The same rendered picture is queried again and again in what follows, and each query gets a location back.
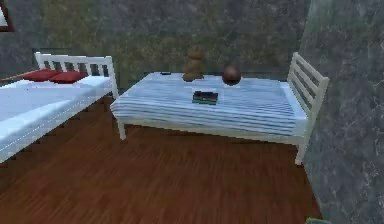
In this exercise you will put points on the dark book with green edge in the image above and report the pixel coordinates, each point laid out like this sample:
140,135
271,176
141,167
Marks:
205,97

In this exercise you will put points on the brown teddy bear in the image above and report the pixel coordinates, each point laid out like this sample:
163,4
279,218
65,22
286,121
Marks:
193,66

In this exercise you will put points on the small black flat device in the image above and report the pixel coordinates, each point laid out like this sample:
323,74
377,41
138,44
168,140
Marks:
165,73

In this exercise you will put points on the white bed with striped cover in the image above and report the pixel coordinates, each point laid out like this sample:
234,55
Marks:
240,106

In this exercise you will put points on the dark brown ball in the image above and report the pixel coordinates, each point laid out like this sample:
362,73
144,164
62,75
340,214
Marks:
231,75

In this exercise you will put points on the red pillow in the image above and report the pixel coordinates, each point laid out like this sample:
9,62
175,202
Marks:
40,75
68,77

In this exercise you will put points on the white bed with plain sheet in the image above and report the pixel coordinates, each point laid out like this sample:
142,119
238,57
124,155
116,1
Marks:
40,103

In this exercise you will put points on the green object corner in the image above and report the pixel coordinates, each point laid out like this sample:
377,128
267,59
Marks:
316,221

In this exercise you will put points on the dark framed wall picture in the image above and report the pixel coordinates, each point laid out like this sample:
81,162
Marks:
4,20

